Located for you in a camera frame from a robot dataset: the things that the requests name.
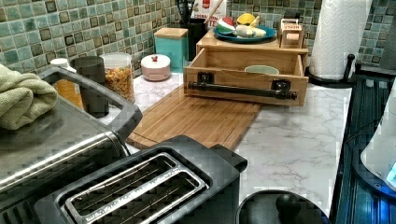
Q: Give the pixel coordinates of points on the wooden drawer with black handle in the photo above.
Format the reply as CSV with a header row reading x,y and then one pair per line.
x,y
220,73

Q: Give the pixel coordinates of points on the wooden drawer cabinet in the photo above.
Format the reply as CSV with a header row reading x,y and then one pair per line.
x,y
211,40

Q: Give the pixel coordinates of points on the pale green bowl in drawer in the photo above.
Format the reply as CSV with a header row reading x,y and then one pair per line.
x,y
262,69

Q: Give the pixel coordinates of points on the bamboo cutting board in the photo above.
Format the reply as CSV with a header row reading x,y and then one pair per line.
x,y
205,120

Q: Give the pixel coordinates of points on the pink round lidded dish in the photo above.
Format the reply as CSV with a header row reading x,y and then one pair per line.
x,y
155,67

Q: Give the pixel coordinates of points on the black two-slot toaster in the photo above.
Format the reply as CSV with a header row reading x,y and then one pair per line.
x,y
178,181

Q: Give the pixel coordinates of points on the teal canister with wooden lid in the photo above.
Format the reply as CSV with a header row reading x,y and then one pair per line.
x,y
173,42

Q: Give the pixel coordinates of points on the black utensil holder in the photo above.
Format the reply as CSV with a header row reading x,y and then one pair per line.
x,y
197,28

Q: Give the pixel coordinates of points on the clear jar with cereal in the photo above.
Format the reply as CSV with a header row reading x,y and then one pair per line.
x,y
119,74

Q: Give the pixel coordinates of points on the red green white toy food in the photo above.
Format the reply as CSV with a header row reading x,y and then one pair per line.
x,y
225,25

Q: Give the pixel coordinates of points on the white toy food piece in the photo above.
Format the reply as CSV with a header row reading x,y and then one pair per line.
x,y
248,31

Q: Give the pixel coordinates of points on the cereal box with red logo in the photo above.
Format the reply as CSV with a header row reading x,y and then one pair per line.
x,y
201,8

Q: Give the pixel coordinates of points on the black cylindrical container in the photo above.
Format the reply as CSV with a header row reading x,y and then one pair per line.
x,y
92,68

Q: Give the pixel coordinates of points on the yellow toy food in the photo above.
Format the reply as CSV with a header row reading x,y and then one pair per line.
x,y
248,19

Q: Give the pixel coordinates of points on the blue plate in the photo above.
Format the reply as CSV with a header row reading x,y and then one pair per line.
x,y
270,34

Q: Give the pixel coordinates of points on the stainless steel toaster oven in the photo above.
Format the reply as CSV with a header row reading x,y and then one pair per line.
x,y
58,148

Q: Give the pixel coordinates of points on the small wooden label box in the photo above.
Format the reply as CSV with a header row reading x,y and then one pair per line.
x,y
290,34

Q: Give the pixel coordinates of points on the black round pot lid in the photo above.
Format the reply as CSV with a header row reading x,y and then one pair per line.
x,y
274,206

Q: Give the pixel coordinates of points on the white-capped orange spice bottle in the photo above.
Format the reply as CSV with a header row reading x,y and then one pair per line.
x,y
67,89

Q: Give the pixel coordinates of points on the black paper towel holder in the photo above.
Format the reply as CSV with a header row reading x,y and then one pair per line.
x,y
348,80

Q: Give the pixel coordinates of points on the white paper towel roll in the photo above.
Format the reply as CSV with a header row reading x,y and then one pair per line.
x,y
341,25

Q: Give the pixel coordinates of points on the green folded towel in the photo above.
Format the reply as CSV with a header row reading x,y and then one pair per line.
x,y
23,98

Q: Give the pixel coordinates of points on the wooden spoon handle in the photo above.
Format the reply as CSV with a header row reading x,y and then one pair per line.
x,y
212,12

